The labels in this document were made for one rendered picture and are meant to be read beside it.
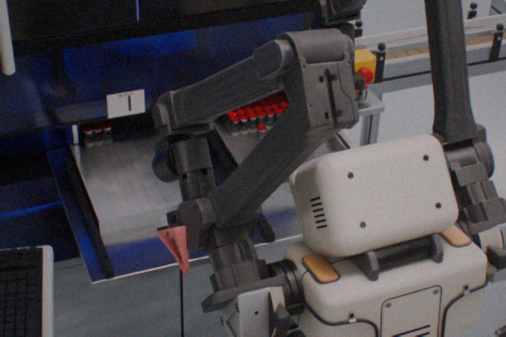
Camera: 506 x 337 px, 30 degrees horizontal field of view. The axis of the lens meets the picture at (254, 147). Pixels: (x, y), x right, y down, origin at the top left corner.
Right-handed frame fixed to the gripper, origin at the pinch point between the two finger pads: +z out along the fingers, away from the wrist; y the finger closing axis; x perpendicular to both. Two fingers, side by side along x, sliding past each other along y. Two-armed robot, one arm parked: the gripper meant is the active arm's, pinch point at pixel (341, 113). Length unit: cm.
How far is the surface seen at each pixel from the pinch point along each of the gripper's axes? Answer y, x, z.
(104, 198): 15, 50, 16
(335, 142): 15.2, -5.8, 14.2
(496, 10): 63, -84, 6
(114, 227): 4, 51, 17
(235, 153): 21.2, 17.2, 14.8
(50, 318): -7, 68, 28
